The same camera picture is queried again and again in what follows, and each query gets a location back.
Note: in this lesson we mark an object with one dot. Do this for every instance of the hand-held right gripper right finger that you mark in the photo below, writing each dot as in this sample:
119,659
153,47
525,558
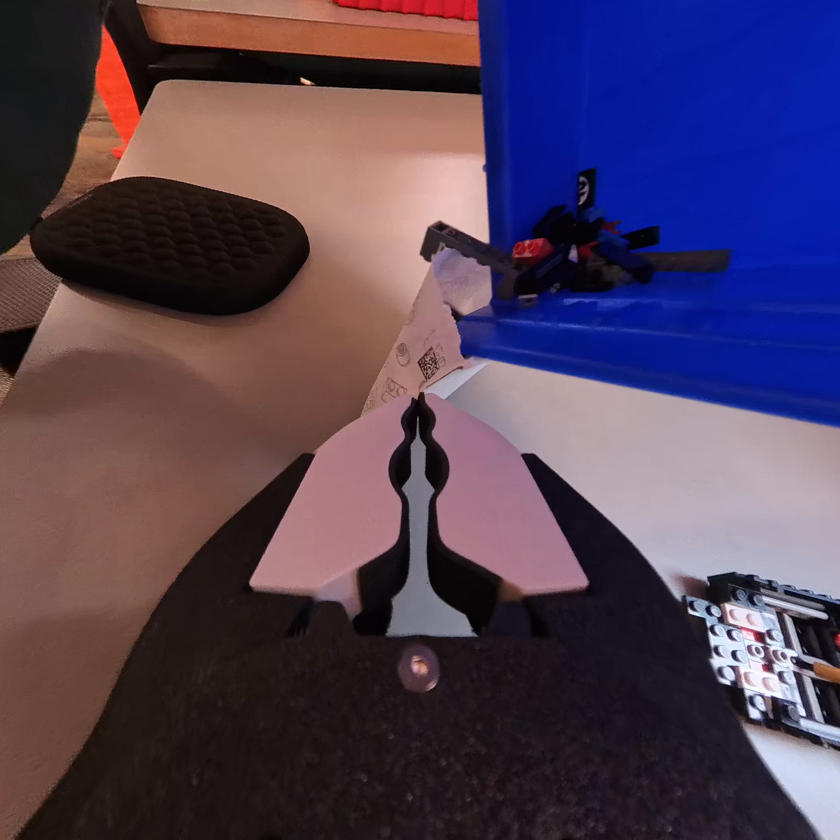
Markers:
512,525

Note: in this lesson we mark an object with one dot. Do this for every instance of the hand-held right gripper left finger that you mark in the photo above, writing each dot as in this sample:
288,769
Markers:
328,525

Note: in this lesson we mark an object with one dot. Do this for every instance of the single printed paper bag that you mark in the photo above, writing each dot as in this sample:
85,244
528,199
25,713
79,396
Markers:
420,348

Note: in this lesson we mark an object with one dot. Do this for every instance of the small lego bricks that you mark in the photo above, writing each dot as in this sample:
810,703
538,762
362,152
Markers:
578,250

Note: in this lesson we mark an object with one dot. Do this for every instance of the partly built lego car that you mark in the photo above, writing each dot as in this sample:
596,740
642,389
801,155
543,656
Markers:
775,656

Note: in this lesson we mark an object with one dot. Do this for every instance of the blue plastic bin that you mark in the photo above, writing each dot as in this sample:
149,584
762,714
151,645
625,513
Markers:
683,92

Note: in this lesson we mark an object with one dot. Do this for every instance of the person's left forearm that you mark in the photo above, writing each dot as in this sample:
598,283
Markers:
46,105

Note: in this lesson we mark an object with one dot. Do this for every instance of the black padded chair armrest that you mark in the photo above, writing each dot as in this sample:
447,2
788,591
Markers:
171,243

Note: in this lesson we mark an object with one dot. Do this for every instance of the neighbouring wooden desk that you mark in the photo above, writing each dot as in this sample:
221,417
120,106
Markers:
315,33

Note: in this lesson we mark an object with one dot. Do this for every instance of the red plastic bin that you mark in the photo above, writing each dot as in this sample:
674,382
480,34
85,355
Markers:
407,7

